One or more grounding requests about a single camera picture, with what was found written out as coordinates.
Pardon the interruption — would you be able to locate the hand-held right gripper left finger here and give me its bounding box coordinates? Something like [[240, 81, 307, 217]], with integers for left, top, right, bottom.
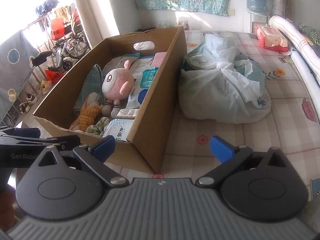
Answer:
[[32, 135, 130, 187]]

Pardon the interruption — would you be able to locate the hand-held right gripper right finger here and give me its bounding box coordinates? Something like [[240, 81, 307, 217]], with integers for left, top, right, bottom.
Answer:
[[195, 135, 288, 187]]

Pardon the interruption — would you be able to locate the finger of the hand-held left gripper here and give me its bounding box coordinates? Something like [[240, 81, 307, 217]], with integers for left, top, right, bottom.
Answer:
[[0, 127, 41, 139], [37, 134, 81, 152]]

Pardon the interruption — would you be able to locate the green floral scrunchie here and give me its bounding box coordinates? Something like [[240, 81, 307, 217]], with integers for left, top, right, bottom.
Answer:
[[86, 116, 110, 138]]

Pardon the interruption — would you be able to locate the white yogurt cup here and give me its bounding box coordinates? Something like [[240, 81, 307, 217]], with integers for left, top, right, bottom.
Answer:
[[103, 119, 133, 143]]

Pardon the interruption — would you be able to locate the orange striped doll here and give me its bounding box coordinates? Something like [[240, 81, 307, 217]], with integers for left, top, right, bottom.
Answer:
[[69, 92, 104, 132]]

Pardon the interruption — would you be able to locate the teal checked cloth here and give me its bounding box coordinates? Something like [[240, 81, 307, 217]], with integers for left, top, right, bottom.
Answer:
[[74, 64, 105, 112]]

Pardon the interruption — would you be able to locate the brown cardboard box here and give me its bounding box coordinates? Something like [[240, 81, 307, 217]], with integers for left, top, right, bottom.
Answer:
[[32, 26, 188, 174]]

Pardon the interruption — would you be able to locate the pink plush toy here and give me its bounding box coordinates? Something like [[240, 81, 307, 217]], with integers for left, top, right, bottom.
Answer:
[[101, 59, 136, 117]]

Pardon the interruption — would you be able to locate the blue wet wipes pack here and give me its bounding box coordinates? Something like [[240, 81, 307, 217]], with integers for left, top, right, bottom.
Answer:
[[124, 67, 159, 111]]

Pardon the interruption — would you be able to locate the white teal-edged pack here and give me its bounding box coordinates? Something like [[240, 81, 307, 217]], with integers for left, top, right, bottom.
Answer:
[[104, 52, 141, 74]]

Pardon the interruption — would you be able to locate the light blue tissue pack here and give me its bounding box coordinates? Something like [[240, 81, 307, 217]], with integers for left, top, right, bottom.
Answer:
[[130, 56, 156, 79]]

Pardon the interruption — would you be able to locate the pink sponge cloth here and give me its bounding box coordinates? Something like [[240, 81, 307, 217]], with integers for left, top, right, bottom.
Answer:
[[152, 51, 168, 68]]

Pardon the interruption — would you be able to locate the pair of sneakers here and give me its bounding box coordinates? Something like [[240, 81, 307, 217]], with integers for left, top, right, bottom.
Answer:
[[19, 94, 38, 113]]

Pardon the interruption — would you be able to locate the white tied plastic bag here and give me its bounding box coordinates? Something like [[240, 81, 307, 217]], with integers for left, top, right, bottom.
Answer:
[[178, 34, 272, 124]]

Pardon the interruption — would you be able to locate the grey blanket with circles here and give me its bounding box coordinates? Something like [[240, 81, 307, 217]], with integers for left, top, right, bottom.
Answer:
[[0, 29, 41, 126]]

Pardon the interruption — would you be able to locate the wheelchair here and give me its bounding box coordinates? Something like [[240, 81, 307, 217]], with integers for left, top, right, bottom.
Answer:
[[31, 4, 91, 72]]

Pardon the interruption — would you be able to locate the red plastic bag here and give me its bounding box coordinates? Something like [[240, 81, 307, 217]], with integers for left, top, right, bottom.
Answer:
[[51, 17, 66, 41]]

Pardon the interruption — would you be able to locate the white padded roll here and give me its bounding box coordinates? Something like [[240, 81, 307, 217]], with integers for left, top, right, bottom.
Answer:
[[287, 50, 320, 93]]

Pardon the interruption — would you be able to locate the red wet wipes pack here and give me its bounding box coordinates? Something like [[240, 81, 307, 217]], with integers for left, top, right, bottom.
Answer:
[[255, 25, 289, 53]]

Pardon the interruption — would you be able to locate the clothes drying rack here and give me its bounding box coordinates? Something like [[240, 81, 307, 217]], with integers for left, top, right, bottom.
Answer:
[[25, 0, 76, 55]]

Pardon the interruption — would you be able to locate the white rolled quilt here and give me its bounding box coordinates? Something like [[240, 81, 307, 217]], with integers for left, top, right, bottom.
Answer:
[[269, 15, 320, 81]]

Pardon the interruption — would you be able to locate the white water dispenser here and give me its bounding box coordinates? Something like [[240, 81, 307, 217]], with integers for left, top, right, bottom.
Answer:
[[250, 12, 272, 34]]

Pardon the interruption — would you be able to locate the grey leaf-print pillow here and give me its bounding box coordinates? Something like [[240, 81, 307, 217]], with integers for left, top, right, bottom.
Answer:
[[296, 24, 320, 47]]

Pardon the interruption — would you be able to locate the rolled printed mat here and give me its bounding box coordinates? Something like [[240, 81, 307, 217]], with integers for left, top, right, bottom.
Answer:
[[271, 0, 289, 19]]

